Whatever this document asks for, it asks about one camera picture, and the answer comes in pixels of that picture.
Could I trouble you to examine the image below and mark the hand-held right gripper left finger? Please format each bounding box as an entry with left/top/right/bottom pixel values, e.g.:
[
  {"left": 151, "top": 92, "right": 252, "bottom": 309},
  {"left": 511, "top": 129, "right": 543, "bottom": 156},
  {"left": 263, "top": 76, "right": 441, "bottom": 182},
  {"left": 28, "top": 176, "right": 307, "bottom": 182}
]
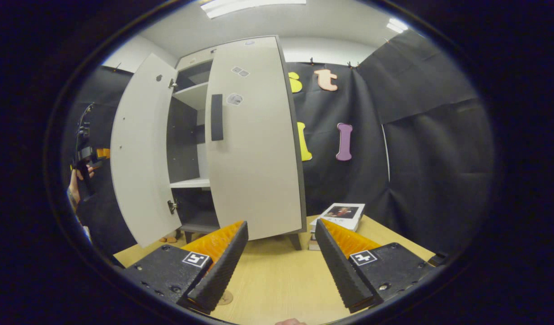
[{"left": 122, "top": 220, "right": 249, "bottom": 315}]

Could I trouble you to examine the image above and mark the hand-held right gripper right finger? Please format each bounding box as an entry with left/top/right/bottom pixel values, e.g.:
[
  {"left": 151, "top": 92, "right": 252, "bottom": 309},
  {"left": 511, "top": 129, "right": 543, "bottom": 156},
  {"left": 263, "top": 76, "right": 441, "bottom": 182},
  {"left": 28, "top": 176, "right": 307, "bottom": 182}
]
[{"left": 314, "top": 218, "right": 436, "bottom": 314}]

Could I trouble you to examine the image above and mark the white cabinet door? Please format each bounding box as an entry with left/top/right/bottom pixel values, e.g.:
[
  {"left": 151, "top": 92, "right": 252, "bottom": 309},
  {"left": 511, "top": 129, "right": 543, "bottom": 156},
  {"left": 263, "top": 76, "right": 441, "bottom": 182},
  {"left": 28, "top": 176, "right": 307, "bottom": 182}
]
[
  {"left": 205, "top": 36, "right": 307, "bottom": 241},
  {"left": 111, "top": 53, "right": 182, "bottom": 248}
]

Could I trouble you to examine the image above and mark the white and grey cabinet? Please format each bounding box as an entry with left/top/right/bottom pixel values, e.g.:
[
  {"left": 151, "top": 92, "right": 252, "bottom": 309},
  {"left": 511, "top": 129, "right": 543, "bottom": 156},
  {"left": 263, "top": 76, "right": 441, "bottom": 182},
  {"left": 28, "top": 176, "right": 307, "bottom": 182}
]
[{"left": 168, "top": 36, "right": 305, "bottom": 251}]

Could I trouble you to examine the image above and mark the white book photo cover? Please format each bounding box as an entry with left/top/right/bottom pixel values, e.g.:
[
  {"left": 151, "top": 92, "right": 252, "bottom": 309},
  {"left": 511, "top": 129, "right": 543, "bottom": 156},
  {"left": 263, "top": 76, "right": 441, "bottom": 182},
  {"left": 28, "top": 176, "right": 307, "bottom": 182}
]
[{"left": 319, "top": 203, "right": 366, "bottom": 232}]

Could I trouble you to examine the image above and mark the black backdrop cloth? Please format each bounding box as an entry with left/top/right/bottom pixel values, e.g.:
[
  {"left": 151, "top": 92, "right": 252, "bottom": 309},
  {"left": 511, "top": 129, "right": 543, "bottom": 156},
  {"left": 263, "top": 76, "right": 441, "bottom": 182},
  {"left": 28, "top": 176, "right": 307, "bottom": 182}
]
[
  {"left": 60, "top": 65, "right": 137, "bottom": 255},
  {"left": 286, "top": 29, "right": 496, "bottom": 255}
]

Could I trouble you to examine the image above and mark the long ceiling light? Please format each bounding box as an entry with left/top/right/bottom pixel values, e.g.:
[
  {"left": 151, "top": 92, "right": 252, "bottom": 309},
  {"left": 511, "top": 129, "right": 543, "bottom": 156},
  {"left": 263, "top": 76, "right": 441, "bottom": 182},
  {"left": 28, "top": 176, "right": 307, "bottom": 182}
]
[{"left": 200, "top": 0, "right": 307, "bottom": 19}]

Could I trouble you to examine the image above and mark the black door handle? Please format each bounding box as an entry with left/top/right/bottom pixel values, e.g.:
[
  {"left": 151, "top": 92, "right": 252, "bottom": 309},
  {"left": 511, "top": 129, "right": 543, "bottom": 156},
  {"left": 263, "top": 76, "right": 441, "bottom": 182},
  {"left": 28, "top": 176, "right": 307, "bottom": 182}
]
[{"left": 211, "top": 94, "right": 224, "bottom": 142}]

